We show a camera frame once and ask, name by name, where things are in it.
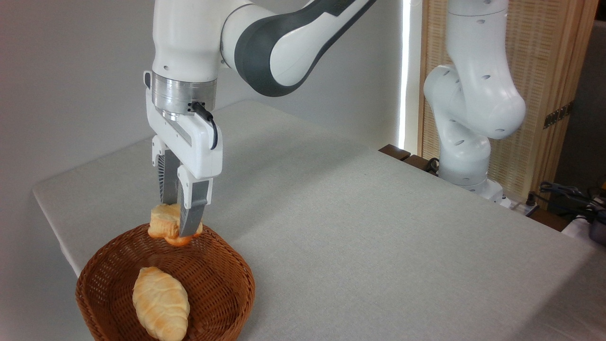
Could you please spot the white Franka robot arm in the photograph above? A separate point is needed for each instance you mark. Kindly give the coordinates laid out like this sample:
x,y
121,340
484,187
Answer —
x,y
473,94

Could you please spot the wooden folding screen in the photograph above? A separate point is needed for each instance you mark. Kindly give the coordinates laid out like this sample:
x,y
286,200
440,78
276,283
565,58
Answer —
x,y
539,57

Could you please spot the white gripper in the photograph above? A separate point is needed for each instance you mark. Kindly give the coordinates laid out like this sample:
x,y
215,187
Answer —
x,y
196,147

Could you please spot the long pale bread loaf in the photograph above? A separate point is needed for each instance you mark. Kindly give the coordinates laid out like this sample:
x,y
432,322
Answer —
x,y
160,303

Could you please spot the dark metal screen hinge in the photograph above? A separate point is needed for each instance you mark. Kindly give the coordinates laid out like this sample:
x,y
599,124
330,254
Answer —
x,y
557,115

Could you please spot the brown wicker basket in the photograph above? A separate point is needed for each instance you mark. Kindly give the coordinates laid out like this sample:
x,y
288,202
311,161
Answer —
x,y
208,270

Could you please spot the white power strip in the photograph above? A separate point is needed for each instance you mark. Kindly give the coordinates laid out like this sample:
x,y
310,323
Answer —
x,y
518,207

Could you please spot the dark wooden block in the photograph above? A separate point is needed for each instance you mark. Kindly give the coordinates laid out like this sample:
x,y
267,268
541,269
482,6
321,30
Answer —
x,y
417,162
394,151

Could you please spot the small golden bread roll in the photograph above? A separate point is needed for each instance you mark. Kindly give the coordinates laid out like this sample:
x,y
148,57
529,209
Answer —
x,y
163,220

